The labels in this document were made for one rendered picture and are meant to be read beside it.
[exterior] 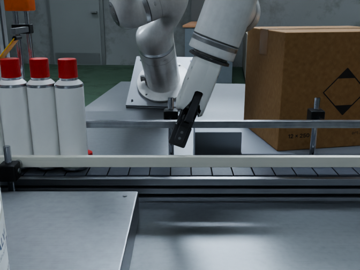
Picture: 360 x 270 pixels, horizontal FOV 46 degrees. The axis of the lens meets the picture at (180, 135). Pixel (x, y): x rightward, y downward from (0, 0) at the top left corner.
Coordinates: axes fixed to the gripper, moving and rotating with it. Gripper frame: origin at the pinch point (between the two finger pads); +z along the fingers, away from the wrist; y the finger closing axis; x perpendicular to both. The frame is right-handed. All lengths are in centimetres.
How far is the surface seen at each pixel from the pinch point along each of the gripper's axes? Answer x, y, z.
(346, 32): 28.4, -20.4, -28.9
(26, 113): -27.8, 0.5, 5.5
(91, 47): -149, -796, 117
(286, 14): 186, -760, -74
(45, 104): -24.6, 1.8, 2.4
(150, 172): -2.9, 2.7, 7.8
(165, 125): -2.9, -3.1, -0.1
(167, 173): 0.1, 3.5, 6.7
